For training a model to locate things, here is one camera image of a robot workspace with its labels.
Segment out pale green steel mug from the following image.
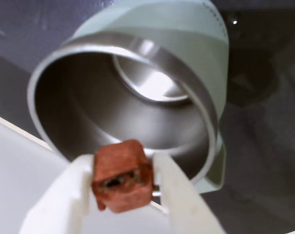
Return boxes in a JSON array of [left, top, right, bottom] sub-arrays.
[[27, 0, 230, 195]]

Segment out red cube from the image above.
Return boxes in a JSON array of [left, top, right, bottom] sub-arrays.
[[91, 139, 155, 214]]

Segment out black table mat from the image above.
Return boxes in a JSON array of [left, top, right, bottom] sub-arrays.
[[0, 0, 295, 234]]

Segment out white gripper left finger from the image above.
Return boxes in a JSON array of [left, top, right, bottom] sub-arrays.
[[18, 154, 96, 234]]

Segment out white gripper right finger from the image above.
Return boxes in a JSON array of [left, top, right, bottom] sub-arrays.
[[151, 151, 226, 234]]

